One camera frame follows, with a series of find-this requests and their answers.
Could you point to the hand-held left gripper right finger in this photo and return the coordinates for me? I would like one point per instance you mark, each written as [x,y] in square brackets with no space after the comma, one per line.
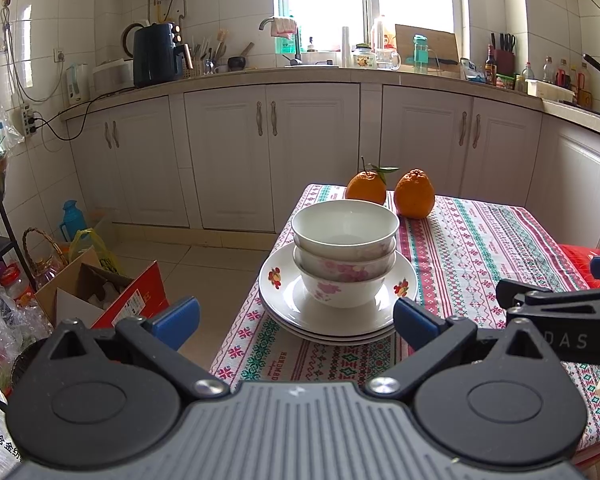
[414,324]

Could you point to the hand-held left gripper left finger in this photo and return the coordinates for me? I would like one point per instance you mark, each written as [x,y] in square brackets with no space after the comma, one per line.
[177,322]

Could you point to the white floral bowl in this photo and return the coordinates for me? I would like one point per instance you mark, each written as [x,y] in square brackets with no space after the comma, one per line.
[345,225]
[340,267]
[345,292]

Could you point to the white fruit print plate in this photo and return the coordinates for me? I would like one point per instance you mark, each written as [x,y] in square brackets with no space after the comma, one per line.
[330,335]
[340,341]
[280,300]

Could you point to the red snack box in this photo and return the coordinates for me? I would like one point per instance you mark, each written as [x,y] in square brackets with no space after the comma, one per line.
[575,260]

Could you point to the red cardboard carton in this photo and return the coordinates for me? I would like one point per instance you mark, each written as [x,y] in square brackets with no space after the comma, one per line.
[140,295]

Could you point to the patterned tablecloth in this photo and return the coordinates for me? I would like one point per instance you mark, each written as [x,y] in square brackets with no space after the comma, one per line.
[480,250]

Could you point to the yellow plastic bag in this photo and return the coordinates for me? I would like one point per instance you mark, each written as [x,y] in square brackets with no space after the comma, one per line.
[97,252]

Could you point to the bumpy orange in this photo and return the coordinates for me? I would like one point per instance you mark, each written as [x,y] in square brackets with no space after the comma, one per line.
[414,195]

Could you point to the orange with stem leaf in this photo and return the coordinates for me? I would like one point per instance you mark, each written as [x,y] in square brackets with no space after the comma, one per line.
[365,187]

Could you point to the blue thermos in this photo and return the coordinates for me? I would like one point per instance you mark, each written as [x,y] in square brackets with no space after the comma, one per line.
[70,222]

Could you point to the wicker basket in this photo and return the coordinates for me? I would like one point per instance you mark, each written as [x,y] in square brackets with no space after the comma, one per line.
[42,255]

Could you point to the white plastic tray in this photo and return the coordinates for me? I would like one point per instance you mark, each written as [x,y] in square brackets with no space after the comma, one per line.
[550,91]

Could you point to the black metal rack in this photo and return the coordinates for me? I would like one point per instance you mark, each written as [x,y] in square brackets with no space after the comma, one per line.
[0,240]

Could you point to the dark sauce bottle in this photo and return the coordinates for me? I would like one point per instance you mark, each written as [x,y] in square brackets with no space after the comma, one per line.
[491,67]

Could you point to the knife block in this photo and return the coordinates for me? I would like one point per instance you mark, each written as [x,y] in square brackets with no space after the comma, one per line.
[504,55]

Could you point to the white power strip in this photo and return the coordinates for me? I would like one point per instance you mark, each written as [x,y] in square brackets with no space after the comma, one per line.
[29,119]

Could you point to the white rice cooker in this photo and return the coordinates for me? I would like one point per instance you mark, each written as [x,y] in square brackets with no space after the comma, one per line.
[112,77]

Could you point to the white kettle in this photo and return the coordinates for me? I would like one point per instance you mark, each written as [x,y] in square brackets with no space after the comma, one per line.
[77,85]

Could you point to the utensil holder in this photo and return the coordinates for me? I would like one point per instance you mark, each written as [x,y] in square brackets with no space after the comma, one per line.
[205,62]

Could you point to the kitchen countertop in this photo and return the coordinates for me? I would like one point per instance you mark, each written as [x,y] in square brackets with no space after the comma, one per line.
[330,76]

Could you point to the glass mug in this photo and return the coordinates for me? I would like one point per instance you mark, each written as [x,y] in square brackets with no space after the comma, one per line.
[387,59]

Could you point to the black mortar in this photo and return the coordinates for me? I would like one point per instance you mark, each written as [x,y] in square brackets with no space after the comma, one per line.
[236,62]

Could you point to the dark blue air fryer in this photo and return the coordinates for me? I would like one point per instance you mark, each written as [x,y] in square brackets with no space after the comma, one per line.
[155,55]

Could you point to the teal water bottle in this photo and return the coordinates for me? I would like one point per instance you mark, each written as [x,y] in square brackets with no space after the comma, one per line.
[420,55]

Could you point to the glass jar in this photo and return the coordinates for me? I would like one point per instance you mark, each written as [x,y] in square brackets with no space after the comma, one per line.
[364,57]

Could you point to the wooden cutting board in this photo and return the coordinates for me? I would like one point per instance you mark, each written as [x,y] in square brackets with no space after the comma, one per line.
[440,45]

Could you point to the cooking oil bottle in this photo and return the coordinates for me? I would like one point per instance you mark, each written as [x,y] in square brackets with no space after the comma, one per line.
[382,32]

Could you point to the metal faucet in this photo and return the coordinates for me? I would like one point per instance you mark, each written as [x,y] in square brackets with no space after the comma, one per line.
[296,45]

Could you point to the pink cloth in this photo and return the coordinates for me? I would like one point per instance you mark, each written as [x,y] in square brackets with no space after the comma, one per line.
[285,26]

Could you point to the window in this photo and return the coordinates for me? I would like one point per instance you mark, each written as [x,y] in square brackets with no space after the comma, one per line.
[325,0]

